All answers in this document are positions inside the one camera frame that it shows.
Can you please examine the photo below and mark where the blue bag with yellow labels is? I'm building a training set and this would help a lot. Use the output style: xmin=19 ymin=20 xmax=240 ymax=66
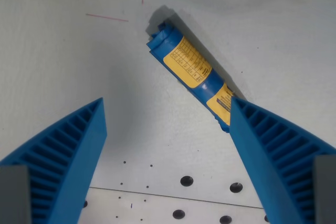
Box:
xmin=146 ymin=21 xmax=235 ymax=133

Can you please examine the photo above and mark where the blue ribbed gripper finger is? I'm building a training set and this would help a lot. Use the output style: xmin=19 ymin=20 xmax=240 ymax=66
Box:
xmin=0 ymin=97 xmax=109 ymax=224
xmin=229 ymin=96 xmax=336 ymax=224

